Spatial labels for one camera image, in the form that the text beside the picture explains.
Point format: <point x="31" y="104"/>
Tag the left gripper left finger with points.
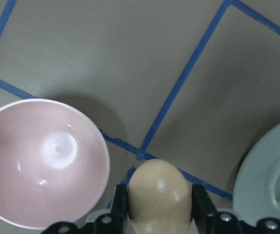
<point x="113" y="221"/>

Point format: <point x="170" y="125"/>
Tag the pale green steel pot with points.
<point x="256" y="192"/>

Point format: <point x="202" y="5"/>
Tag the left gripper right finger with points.
<point x="209" y="219"/>

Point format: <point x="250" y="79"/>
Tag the pink bowl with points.
<point x="54" y="163"/>

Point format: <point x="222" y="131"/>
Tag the beige egg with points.
<point x="159" y="199"/>

